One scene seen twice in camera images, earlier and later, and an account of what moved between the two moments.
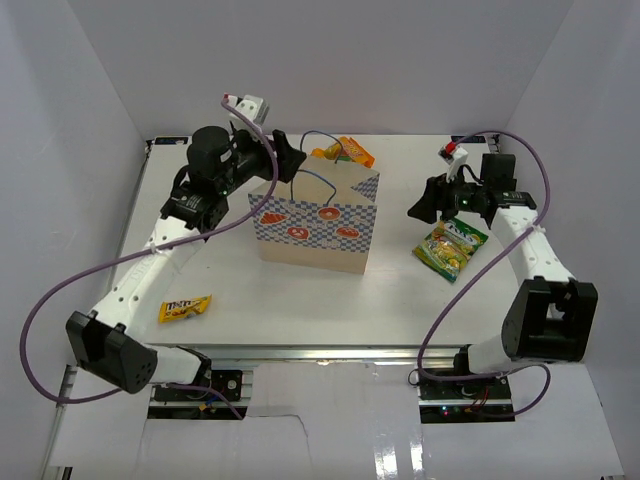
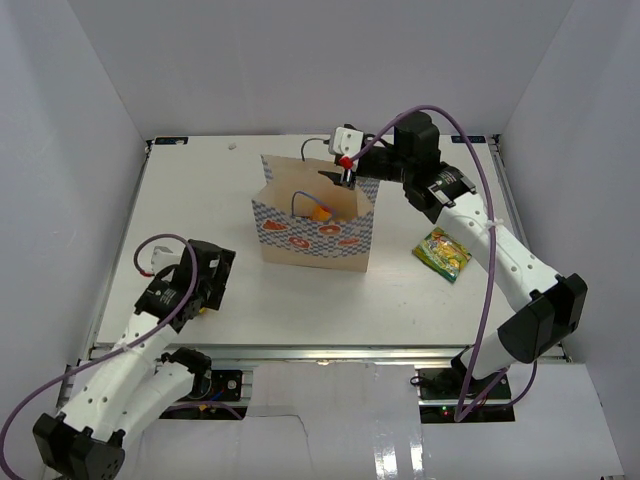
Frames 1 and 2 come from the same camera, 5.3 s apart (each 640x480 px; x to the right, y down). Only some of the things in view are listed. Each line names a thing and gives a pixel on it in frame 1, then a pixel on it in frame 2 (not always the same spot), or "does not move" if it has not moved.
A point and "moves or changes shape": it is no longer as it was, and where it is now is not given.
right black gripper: x=436 y=198 → x=346 y=179
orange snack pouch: x=346 y=148 moves or changes shape
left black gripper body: x=249 y=159 → x=216 y=285
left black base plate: x=187 y=404 does not move
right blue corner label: x=472 y=139 does not move
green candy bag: x=450 y=246 does not move
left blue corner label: x=170 y=140 does not move
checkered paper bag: x=322 y=218 does not move
